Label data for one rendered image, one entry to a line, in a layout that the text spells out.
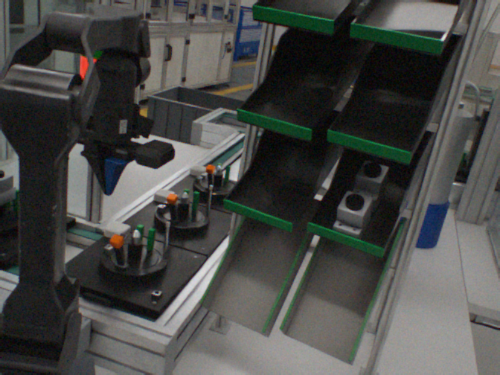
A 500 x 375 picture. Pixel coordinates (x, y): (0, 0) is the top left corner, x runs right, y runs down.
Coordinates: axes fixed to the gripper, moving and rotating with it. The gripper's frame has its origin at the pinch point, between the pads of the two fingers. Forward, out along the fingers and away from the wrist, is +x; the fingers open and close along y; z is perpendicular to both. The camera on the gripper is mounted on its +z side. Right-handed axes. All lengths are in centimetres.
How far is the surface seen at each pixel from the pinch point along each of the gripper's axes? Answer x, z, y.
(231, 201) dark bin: 5.6, 14.8, -15.8
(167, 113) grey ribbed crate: 48, 204, 84
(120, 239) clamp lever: 18.3, 12.4, 4.2
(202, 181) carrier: 26, 69, 10
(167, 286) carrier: 28.4, 16.8, -4.6
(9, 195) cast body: 21.3, 21.0, 36.8
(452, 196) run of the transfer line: 34, 137, -68
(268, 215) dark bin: 4.5, 10.8, -23.6
